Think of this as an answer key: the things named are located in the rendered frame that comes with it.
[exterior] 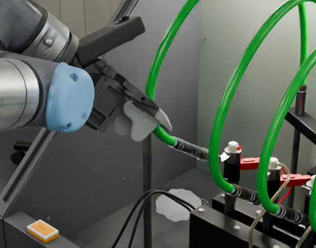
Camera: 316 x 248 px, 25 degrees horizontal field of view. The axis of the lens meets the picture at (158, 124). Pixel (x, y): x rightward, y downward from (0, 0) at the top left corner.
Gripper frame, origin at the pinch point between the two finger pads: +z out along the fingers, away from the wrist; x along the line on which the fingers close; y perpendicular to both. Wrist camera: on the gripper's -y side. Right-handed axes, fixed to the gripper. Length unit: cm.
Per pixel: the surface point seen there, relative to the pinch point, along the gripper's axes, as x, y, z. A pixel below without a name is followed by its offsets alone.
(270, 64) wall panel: -23.6, -26.5, 27.7
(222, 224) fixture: -5.1, 6.8, 24.2
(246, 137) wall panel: -32, -14, 39
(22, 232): -24.4, 26.9, 3.5
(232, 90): 10.6, -7.4, 0.3
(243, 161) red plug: -4.3, -3.8, 20.1
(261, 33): 10.0, -16.5, -0.5
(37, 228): -22.1, 24.8, 4.2
